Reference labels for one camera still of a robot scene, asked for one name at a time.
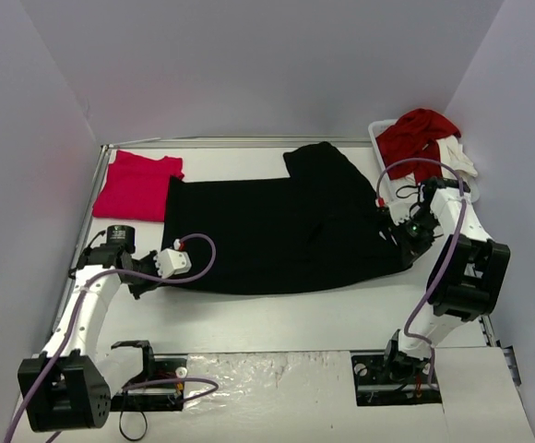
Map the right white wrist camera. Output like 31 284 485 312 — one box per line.
377 198 410 226

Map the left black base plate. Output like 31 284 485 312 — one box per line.
105 355 188 413

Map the black t shirt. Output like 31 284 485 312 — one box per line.
161 142 408 295

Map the white t shirt in basket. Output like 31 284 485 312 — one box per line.
436 136 478 178

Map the folded pink t shirt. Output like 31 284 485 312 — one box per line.
92 150 184 222

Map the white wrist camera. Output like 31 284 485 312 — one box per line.
377 198 410 226
153 248 192 279

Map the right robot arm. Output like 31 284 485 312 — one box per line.
381 177 511 381

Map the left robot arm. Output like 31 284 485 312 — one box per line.
15 225 158 433

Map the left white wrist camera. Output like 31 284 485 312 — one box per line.
153 248 192 279

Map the red t shirt in basket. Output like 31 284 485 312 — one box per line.
376 108 461 184

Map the white plastic basket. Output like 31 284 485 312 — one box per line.
368 119 481 202

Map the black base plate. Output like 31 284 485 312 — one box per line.
105 355 188 413
351 352 442 407

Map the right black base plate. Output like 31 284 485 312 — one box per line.
351 352 442 407

